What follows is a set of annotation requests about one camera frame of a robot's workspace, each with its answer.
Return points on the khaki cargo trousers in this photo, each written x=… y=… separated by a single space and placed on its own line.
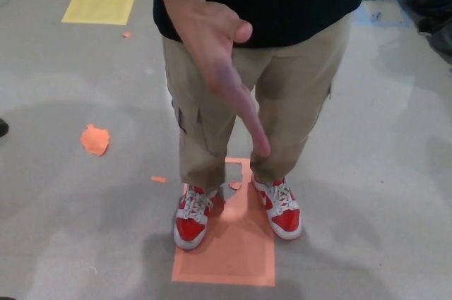
x=201 y=116

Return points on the person's red white sneaker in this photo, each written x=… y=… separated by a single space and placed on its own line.
x=282 y=215
x=190 y=224

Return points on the tiny orange paper scrap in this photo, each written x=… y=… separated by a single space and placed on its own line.
x=126 y=34

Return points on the person's right red white sneaker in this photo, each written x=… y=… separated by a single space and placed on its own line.
x=190 y=224

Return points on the curled orange paper scrap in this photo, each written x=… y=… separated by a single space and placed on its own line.
x=235 y=185

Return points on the orange rectangular floor sheet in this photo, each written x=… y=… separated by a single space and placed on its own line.
x=233 y=250

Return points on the dark grey bag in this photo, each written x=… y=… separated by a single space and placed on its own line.
x=439 y=33

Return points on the thin orange paper strip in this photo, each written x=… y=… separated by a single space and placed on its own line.
x=158 y=179

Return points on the large crumpled orange paper scrap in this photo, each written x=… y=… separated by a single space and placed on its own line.
x=94 y=140

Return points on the black shoe tip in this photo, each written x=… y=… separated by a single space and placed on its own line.
x=3 y=127

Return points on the person's left red white sneaker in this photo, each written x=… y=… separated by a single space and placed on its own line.
x=282 y=215

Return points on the person's right hand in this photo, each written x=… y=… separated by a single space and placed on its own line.
x=219 y=53

